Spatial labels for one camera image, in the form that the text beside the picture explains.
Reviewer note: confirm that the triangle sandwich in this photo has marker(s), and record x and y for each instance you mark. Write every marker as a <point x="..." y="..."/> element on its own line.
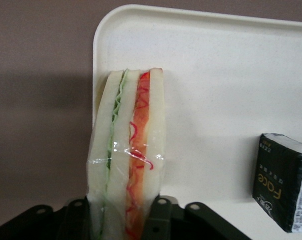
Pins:
<point x="120" y="150"/>

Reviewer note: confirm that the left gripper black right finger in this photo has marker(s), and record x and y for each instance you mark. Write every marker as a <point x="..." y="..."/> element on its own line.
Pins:
<point x="180" y="225"/>

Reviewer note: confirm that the beige plastic tray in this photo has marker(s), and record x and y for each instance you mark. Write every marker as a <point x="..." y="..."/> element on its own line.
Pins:
<point x="216" y="75"/>

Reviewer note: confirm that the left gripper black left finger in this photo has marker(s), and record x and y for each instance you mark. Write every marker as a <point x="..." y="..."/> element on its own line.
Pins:
<point x="53" y="225"/>

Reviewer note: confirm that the small black snack pack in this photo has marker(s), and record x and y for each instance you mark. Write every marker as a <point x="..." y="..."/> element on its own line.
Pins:
<point x="273" y="175"/>

